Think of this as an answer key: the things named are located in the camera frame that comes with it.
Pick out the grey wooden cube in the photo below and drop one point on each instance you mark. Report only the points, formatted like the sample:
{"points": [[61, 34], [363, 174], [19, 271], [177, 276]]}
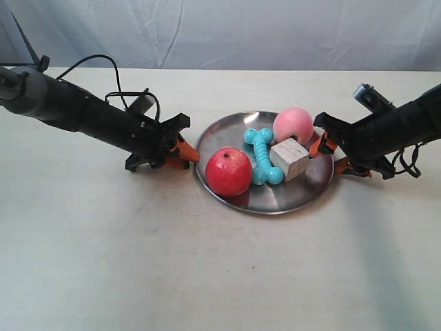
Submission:
{"points": [[291, 157]]}

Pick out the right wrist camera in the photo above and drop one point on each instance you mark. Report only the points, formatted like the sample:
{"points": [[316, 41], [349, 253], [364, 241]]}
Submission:
{"points": [[371, 99]]}

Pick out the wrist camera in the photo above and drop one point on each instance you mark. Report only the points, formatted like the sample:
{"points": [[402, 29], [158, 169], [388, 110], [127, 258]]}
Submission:
{"points": [[371, 99], [143, 101]]}

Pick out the turquoise rubber bone toy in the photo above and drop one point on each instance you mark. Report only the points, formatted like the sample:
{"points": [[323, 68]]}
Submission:
{"points": [[263, 171]]}

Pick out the pink toy peach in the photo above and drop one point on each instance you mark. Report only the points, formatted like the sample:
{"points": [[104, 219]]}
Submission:
{"points": [[293, 122]]}

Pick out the round steel plate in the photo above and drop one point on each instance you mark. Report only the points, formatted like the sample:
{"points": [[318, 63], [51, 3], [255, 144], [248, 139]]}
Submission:
{"points": [[261, 199]]}

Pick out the white backdrop cloth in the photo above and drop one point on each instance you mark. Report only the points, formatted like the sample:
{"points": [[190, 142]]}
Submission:
{"points": [[237, 35]]}

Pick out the red toy apple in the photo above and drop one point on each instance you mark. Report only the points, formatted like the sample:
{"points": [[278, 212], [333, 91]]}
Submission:
{"points": [[229, 172]]}

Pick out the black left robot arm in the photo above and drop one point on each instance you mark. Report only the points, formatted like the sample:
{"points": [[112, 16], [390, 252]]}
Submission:
{"points": [[61, 104]]}

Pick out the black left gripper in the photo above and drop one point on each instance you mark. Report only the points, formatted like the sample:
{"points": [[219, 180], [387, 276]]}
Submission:
{"points": [[162, 145]]}

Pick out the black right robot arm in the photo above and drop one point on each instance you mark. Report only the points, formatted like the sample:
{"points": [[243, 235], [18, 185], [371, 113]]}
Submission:
{"points": [[387, 141]]}

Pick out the dark stand leg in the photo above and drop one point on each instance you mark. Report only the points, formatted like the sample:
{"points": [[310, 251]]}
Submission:
{"points": [[15, 47]]}

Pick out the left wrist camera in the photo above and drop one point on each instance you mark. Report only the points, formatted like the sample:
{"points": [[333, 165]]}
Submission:
{"points": [[143, 101]]}

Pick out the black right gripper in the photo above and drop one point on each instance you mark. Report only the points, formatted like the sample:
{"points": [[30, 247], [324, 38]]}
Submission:
{"points": [[339, 134]]}

